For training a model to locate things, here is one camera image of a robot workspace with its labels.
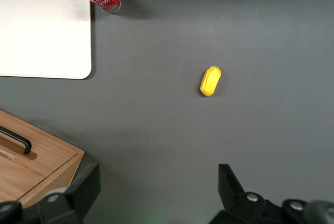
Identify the wooden drawer cabinet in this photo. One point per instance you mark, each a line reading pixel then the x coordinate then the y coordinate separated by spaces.
pixel 52 156

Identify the cream rectangular tray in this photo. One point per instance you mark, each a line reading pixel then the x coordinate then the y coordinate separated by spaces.
pixel 41 28

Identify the wooden drawer front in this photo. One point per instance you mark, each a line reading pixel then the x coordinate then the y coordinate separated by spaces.
pixel 54 145
pixel 18 179

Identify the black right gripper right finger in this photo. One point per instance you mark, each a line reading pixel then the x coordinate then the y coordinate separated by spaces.
pixel 235 200

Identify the yellow toy lemon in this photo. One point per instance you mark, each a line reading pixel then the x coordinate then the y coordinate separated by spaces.
pixel 210 81

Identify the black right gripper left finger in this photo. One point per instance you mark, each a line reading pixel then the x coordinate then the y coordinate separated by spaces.
pixel 83 192

